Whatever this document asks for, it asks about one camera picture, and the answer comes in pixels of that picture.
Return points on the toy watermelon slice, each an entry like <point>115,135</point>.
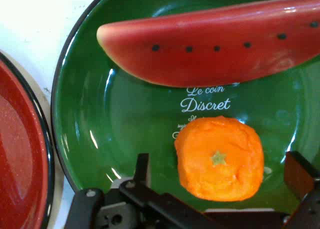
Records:
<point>205,51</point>

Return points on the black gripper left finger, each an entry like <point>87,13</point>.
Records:
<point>140,189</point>

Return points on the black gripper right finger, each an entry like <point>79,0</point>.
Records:
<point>301,181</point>

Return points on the toy orange mandarin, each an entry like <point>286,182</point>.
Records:
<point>220,161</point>

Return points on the red enamel plate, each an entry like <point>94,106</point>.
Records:
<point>17,149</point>

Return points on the green enamel plate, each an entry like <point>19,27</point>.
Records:
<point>140,119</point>

